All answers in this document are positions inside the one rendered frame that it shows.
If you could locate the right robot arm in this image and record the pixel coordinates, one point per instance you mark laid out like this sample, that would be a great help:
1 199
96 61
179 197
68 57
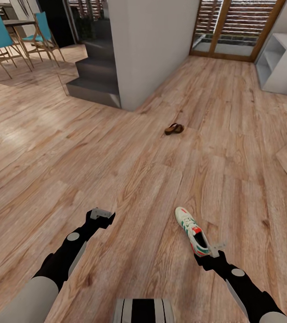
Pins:
258 306

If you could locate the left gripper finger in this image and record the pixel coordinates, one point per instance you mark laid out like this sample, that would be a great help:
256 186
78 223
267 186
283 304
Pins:
110 220

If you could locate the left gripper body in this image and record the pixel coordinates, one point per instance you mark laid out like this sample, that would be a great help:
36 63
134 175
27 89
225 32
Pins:
96 223

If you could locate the sandal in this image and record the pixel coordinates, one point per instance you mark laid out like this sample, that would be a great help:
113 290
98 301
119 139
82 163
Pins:
174 128

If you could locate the gym shoe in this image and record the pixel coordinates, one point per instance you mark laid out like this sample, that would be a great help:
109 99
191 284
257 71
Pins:
198 240

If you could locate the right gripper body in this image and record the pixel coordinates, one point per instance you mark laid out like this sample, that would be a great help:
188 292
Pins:
211 263

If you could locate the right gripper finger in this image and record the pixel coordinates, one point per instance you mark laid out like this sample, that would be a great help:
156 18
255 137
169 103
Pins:
198 260

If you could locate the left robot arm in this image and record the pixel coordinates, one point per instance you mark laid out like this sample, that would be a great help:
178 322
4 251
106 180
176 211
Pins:
33 303

